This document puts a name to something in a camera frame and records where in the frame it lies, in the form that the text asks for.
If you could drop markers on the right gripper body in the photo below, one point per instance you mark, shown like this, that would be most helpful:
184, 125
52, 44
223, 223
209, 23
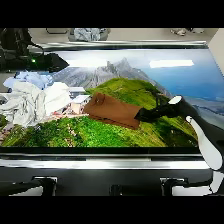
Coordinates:
151, 114

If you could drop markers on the brown garment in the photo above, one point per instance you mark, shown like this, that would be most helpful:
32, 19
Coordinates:
111, 110

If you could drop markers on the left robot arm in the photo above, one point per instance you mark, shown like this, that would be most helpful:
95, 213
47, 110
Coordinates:
30, 186

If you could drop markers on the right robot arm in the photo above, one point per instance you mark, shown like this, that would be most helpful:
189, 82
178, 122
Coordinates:
206, 133

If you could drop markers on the grey garment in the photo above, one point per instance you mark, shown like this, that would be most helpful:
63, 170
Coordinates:
87, 34

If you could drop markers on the white garment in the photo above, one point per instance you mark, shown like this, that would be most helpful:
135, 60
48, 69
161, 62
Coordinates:
33, 103

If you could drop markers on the light blue garment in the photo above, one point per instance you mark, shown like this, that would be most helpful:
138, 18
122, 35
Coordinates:
31, 78

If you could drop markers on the silver frame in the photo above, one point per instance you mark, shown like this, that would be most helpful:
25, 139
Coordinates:
100, 164

